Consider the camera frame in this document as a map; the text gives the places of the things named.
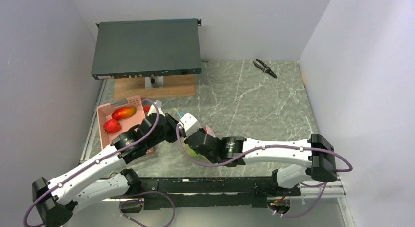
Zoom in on clear zip top bag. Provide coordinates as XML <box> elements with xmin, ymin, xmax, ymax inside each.
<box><xmin>174</xmin><ymin>108</ymin><xmax>216</xmax><ymax>159</ymax></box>

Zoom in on light green cabbage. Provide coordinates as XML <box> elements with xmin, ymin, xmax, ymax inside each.
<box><xmin>184</xmin><ymin>144</ymin><xmax>204</xmax><ymax>159</ymax></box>

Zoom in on red apple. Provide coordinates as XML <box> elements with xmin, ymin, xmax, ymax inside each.
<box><xmin>205</xmin><ymin>125</ymin><xmax>216</xmax><ymax>137</ymax></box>

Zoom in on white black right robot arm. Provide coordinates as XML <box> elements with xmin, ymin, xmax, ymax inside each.
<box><xmin>185</xmin><ymin>129</ymin><xmax>337</xmax><ymax>195</ymax></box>

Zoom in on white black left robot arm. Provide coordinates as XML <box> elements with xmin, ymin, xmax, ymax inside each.
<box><xmin>31</xmin><ymin>113</ymin><xmax>200</xmax><ymax>227</ymax></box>

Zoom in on wooden block stand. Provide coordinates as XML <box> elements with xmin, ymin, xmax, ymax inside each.
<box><xmin>112</xmin><ymin>75</ymin><xmax>196</xmax><ymax>101</ymax></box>

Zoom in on red orange mango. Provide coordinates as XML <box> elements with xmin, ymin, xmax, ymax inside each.
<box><xmin>111</xmin><ymin>106</ymin><xmax>136</xmax><ymax>120</ymax></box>

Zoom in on red strawberry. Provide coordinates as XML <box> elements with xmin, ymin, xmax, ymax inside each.
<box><xmin>104</xmin><ymin>119</ymin><xmax>122</xmax><ymax>134</ymax></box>

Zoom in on pink plastic perforated basket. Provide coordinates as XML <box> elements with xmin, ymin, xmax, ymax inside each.
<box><xmin>97</xmin><ymin>95</ymin><xmax>145</xmax><ymax>150</ymax></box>

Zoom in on dark green rack server box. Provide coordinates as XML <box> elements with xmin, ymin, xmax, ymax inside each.
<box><xmin>91</xmin><ymin>18</ymin><xmax>202</xmax><ymax>80</ymax></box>

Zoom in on black pliers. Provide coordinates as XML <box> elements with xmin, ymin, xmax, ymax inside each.
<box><xmin>253</xmin><ymin>59</ymin><xmax>277</xmax><ymax>79</ymax></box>

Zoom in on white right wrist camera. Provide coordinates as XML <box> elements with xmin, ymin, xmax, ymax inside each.
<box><xmin>179</xmin><ymin>113</ymin><xmax>202</xmax><ymax>138</ymax></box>

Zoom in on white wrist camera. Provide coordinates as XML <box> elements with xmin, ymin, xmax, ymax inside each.
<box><xmin>179</xmin><ymin>113</ymin><xmax>202</xmax><ymax>138</ymax></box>
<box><xmin>143</xmin><ymin>100</ymin><xmax>165</xmax><ymax>116</ymax></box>

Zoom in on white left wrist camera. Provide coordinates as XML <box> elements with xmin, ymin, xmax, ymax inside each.
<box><xmin>143</xmin><ymin>100</ymin><xmax>165</xmax><ymax>116</ymax></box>

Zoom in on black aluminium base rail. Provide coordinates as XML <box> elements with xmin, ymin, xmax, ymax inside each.
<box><xmin>108</xmin><ymin>177</ymin><xmax>345</xmax><ymax>210</ymax></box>

